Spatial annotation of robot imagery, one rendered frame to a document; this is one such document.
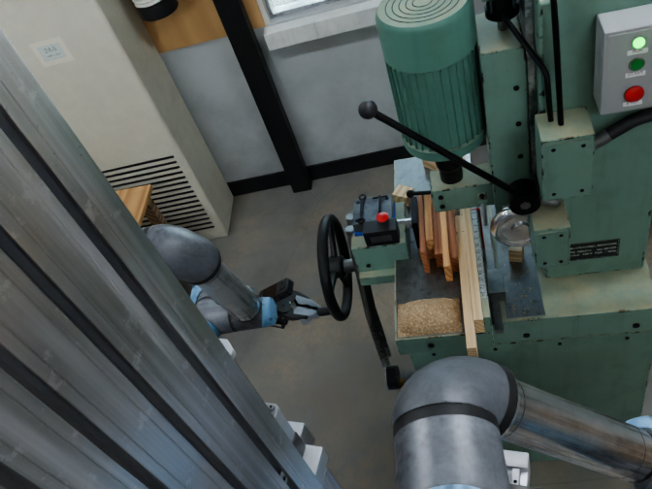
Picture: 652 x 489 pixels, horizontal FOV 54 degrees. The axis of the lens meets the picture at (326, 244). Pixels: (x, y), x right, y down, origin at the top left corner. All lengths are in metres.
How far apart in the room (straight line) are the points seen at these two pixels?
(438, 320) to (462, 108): 0.45
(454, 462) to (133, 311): 0.37
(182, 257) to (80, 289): 0.89
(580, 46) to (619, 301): 0.64
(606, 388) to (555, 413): 1.02
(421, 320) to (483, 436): 0.74
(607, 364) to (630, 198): 0.48
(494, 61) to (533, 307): 0.61
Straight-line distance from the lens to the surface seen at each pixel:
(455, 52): 1.20
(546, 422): 0.84
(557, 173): 1.25
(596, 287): 1.60
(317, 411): 2.44
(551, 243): 1.37
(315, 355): 2.57
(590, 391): 1.87
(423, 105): 1.25
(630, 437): 0.96
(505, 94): 1.27
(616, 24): 1.14
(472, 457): 0.68
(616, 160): 1.37
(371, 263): 1.58
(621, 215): 1.49
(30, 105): 0.38
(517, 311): 1.56
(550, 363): 1.72
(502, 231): 1.43
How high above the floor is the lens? 2.08
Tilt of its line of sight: 46 degrees down
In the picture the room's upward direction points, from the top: 22 degrees counter-clockwise
